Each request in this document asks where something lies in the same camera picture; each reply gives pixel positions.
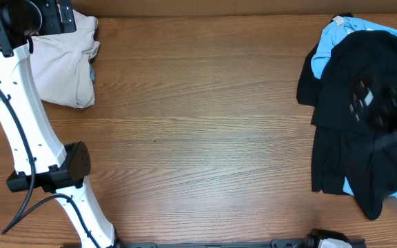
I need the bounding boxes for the beige khaki shorts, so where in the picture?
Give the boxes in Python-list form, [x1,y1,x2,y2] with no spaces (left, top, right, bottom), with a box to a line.
[30,11,100,109]

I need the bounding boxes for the folded light blue jeans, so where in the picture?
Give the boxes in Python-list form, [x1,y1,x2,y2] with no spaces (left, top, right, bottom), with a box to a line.
[89,63,95,84]

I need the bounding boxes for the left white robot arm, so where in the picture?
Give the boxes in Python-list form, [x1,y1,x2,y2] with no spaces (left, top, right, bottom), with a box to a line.
[0,0,123,247]

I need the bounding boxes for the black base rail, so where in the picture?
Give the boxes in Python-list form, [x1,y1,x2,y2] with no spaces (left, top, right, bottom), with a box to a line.
[60,228,367,248]

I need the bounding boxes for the black garment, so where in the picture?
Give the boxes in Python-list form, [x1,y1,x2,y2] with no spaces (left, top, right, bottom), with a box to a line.
[296,15,397,220]

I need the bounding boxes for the light blue shirt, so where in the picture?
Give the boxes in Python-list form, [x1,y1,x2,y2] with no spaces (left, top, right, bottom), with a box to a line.
[305,14,397,199]

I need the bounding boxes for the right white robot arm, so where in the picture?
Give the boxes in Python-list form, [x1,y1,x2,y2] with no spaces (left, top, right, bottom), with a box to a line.
[297,76,397,220]

